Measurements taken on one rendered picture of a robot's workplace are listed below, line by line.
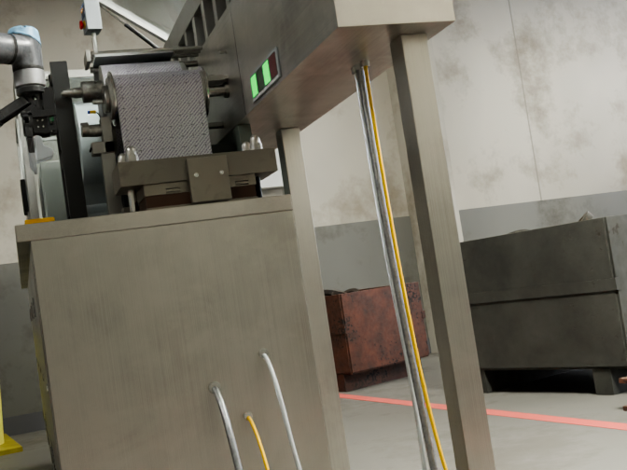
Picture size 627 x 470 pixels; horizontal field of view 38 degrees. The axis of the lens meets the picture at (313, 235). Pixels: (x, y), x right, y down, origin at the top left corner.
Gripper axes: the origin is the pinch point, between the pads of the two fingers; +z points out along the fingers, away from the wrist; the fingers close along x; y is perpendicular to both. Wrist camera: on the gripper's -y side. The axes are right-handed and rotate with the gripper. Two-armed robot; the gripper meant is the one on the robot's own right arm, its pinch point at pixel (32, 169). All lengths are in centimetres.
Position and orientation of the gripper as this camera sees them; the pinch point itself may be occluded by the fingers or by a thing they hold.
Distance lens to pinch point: 232.6
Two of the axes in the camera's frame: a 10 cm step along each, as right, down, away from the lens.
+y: 9.4, -1.2, 3.2
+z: 1.5, 9.9, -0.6
